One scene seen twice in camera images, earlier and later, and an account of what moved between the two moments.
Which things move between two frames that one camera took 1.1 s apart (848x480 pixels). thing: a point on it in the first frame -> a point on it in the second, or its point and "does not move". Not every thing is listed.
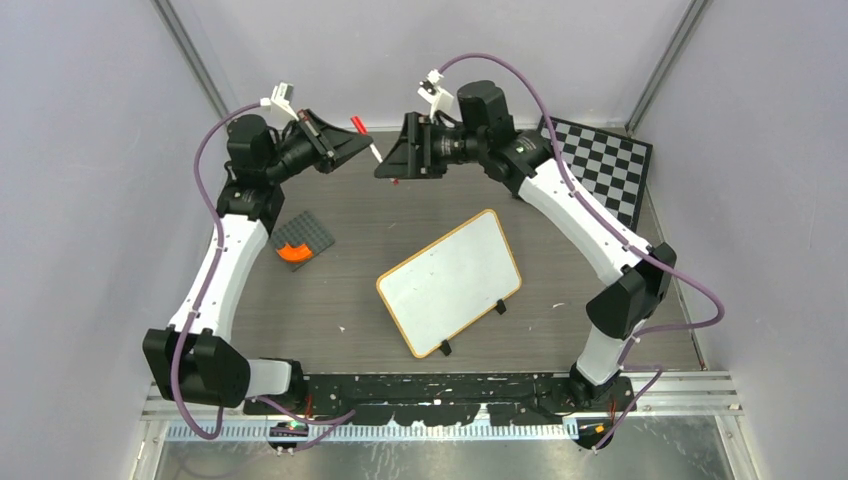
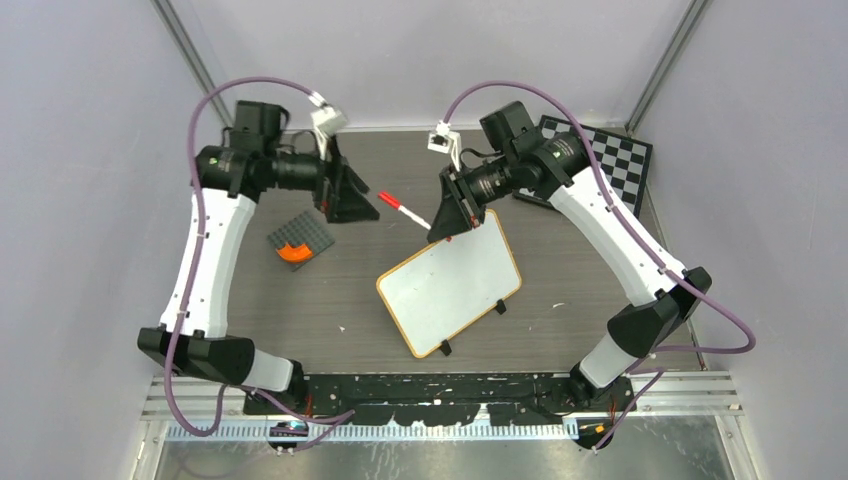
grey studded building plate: x=299 y=231 does not move
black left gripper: x=331 y=145 -> x=330 y=175
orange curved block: x=292 y=254 does not move
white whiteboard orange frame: x=449 y=283 does not move
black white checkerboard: x=613 y=169 does not move
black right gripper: x=405 y=161 -> x=456 y=213
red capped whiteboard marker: x=361 y=127 -> x=395 y=203
